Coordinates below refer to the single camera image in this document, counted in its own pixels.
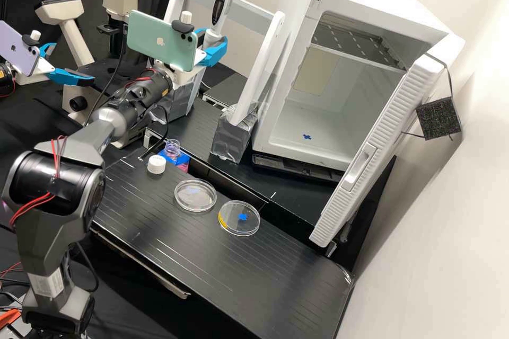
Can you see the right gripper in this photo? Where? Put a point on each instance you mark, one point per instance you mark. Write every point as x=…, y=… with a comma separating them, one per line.
x=186, y=75

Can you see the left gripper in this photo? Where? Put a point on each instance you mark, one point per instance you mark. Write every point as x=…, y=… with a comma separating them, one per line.
x=41, y=73

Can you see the pipette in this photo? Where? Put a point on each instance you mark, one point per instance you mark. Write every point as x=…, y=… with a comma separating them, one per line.
x=220, y=5

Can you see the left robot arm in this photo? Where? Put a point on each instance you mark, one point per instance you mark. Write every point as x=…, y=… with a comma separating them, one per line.
x=6, y=80

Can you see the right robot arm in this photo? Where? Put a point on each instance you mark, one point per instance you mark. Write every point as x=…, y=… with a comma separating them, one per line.
x=47, y=235

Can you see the white pipette stand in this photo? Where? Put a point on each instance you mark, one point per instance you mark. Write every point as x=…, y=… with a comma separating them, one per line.
x=260, y=65

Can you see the cream microscope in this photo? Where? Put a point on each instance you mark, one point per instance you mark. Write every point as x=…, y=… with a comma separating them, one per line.
x=73, y=37

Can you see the small bottle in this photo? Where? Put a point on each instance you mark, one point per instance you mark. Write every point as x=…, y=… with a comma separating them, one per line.
x=172, y=147

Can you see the blue bottle holder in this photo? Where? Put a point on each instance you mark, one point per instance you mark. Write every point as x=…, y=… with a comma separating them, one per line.
x=178, y=162

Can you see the white cap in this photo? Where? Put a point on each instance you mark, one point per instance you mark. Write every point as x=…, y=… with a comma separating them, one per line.
x=156, y=165

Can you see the black tray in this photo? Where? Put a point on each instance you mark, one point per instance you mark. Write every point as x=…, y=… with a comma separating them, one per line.
x=294, y=168

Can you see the petri dish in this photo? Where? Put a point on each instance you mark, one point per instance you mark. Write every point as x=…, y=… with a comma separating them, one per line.
x=195, y=195

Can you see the white incubator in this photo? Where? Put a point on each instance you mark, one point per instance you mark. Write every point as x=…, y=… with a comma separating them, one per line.
x=358, y=5

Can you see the incubator door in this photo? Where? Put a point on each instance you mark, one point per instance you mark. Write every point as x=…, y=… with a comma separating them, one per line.
x=381, y=144

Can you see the left wrist camera phone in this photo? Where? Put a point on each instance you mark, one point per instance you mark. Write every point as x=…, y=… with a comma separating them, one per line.
x=16, y=47

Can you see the wrist camera phone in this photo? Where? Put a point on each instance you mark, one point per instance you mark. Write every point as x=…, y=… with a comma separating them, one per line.
x=159, y=39
x=16, y=47

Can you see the right wrist camera phone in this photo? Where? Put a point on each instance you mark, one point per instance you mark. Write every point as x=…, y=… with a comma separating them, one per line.
x=159, y=39

